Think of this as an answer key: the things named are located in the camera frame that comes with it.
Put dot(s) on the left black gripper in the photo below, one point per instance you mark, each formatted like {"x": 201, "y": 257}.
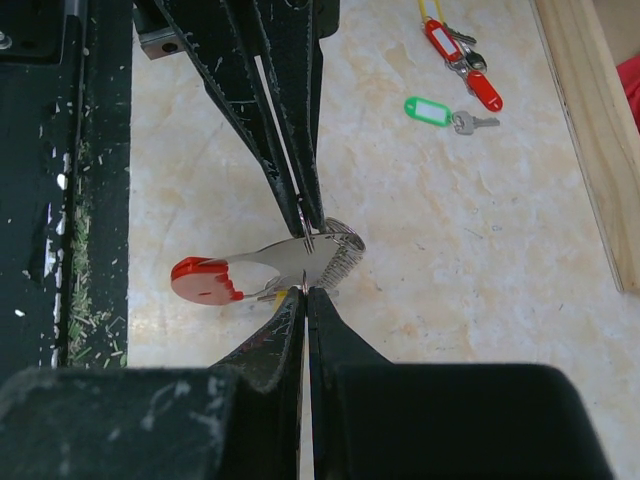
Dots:
{"x": 217, "y": 42}

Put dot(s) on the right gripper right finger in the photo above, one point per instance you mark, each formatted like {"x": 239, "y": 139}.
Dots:
{"x": 376, "y": 419}

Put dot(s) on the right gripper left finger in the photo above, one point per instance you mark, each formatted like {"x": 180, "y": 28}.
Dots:
{"x": 262, "y": 422}

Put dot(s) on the yellow tag key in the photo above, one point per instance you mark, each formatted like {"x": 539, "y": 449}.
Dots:
{"x": 275, "y": 298}

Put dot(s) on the yellow outline tag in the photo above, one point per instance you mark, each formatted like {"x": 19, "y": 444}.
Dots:
{"x": 431, "y": 9}

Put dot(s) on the wooden rack tray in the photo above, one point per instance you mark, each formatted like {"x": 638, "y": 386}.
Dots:
{"x": 601, "y": 125}

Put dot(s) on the red crumpled cloth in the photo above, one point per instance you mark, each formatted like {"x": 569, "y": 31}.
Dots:
{"x": 629, "y": 74}

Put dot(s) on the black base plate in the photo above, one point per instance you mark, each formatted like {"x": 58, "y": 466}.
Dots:
{"x": 66, "y": 76}

